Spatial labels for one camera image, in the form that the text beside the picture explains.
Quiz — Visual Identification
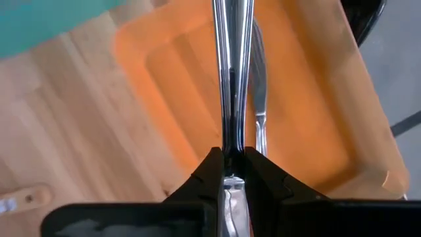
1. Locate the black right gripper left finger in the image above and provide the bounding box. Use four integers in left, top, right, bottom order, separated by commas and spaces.
40, 146, 225, 237

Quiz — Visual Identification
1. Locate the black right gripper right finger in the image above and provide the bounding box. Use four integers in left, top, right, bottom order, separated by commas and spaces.
243, 145, 421, 237

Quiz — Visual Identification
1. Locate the wooden spork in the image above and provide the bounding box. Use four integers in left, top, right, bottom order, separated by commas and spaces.
0, 183, 53, 217

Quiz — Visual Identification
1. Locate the silver metal table knife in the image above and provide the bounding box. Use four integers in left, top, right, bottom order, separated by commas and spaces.
249, 18, 270, 157

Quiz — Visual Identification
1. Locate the metal cutlery pile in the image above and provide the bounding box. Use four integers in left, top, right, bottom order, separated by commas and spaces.
212, 0, 255, 237

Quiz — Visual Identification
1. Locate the teal translucent plastic bin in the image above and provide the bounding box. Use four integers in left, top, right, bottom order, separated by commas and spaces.
0, 0, 128, 60

